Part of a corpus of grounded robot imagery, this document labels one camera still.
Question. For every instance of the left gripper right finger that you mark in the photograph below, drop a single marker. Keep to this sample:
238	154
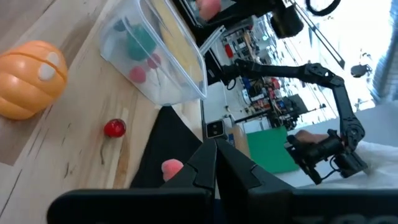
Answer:
236	180

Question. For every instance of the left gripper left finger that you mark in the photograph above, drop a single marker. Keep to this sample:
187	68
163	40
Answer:
199	174

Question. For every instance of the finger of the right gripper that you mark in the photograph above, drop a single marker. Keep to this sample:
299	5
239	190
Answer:
230	17

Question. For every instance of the pink toy strawberry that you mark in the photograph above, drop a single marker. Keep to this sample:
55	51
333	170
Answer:
209	7

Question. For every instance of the pink toy peach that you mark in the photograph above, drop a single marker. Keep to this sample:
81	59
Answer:
171	168

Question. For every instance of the green toy pepper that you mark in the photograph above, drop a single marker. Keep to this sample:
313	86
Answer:
141	43

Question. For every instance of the dark red toy cherry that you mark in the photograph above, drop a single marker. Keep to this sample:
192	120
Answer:
115	128

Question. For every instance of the red toy raspberry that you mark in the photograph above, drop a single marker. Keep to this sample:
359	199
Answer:
137	74

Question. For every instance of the dark toy berry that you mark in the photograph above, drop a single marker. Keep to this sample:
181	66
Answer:
119	25

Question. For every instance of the orange toy pumpkin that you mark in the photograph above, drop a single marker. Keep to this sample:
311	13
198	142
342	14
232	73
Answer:
28	81

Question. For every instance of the cardboard box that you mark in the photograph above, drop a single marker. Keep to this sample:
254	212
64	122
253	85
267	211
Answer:
239	143

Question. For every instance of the green floor mat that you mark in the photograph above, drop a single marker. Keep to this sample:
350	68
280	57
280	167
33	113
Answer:
267	149

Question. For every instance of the black folded cloth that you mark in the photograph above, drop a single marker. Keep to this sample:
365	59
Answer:
168	140

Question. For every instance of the yellow folded cloth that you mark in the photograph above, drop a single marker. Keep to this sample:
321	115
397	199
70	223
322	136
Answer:
180	46

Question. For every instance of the person's hand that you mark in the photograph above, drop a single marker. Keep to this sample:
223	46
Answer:
308	136

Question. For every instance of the clear plastic container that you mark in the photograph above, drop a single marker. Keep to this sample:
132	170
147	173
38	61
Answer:
174	93

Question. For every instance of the small table-level camera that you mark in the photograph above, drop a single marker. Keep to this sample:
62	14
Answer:
215	129

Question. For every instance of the black metal table frame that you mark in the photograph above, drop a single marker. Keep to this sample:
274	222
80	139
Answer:
214	67

